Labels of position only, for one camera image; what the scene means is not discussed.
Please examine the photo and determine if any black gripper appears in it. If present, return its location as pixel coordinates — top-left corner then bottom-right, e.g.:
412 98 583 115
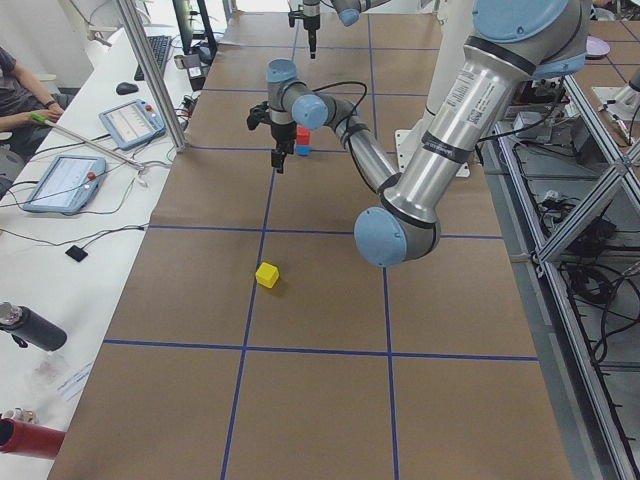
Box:
270 122 296 174
303 15 321 59

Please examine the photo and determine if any blue block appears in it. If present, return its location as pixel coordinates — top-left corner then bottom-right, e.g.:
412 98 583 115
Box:
295 145 311 157

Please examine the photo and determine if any red block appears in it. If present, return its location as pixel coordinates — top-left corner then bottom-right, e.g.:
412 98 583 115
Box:
296 125 311 146

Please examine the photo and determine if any yellow block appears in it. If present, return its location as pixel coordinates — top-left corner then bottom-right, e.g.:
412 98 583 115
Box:
255 262 280 288

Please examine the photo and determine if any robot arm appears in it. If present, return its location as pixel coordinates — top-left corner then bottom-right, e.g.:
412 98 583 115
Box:
288 0 387 59
266 0 591 267

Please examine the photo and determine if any far blue teach pendant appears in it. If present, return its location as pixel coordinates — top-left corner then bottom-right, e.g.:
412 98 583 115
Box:
98 99 166 151

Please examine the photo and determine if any blue teach pendant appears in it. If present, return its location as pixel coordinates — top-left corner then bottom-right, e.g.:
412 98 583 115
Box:
98 99 166 151
22 155 107 214

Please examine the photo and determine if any black keyboard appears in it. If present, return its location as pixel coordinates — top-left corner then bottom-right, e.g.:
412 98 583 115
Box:
147 35 172 78

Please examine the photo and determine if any black computer mouse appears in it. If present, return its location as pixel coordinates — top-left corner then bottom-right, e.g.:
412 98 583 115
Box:
115 82 139 96

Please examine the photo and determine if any near blue teach pendant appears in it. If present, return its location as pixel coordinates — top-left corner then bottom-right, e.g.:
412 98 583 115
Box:
22 155 107 214

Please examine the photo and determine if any small black square pad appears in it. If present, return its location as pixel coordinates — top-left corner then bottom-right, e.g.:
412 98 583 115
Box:
65 245 88 262

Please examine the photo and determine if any seated person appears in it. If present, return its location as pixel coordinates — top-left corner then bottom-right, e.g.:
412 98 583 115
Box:
1 49 73 160

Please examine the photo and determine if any black water bottle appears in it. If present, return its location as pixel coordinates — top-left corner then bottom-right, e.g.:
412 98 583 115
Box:
1 302 67 352

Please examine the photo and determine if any red cylinder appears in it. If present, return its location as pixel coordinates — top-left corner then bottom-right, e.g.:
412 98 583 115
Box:
1 418 66 460

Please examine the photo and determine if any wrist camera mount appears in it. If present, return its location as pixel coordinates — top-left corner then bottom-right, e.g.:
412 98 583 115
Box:
246 101 271 131
288 8 305 28

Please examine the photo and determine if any metal rod green handle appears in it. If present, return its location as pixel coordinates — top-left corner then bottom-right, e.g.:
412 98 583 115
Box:
29 112 145 172

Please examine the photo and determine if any white camera pedestal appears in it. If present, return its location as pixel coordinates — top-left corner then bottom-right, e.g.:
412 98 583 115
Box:
394 0 473 172

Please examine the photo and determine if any aluminium frame post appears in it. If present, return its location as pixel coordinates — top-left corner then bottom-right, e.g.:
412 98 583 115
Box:
115 0 186 153

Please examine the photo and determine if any aluminium frame rack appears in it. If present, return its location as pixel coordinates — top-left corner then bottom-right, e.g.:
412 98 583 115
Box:
484 64 639 479

